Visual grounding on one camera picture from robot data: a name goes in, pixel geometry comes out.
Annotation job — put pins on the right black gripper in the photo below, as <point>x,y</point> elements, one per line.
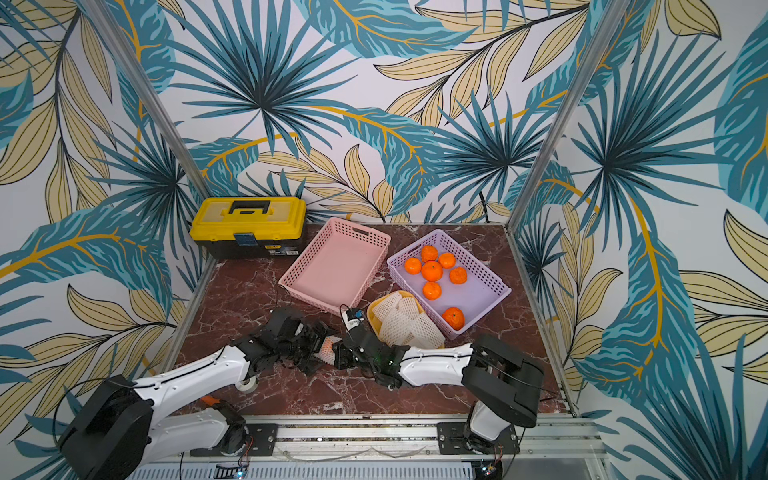
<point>352,349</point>

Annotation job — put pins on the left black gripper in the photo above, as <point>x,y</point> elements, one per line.
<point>316,339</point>

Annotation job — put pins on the white foam net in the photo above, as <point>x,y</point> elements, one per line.
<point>408,307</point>
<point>383,307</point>
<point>396,328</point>
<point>425,334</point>

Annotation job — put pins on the netted orange end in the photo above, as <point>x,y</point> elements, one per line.
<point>432,291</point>

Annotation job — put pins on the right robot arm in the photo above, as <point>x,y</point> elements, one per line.
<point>506,383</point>

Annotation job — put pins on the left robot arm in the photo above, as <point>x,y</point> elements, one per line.
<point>126,424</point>

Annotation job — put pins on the yellow plastic tub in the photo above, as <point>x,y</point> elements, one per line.
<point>376,323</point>

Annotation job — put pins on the pink perforated basket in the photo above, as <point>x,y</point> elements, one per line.
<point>337,266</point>

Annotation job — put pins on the white tape roll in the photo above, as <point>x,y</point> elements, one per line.
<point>248,385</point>

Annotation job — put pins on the yellow black toolbox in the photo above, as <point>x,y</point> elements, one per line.
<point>251,227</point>

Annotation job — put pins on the purple perforated basket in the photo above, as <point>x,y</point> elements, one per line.
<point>482,291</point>

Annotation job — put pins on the aluminium front rail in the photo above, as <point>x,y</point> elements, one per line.
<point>418,446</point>

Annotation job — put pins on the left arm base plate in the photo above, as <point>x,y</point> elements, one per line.
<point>258,440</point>

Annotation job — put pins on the orange handled screwdriver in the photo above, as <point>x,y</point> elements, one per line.
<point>210,399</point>

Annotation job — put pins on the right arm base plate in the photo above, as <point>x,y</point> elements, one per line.
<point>455,438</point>

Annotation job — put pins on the left aluminium corner post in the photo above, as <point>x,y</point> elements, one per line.
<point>119,45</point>

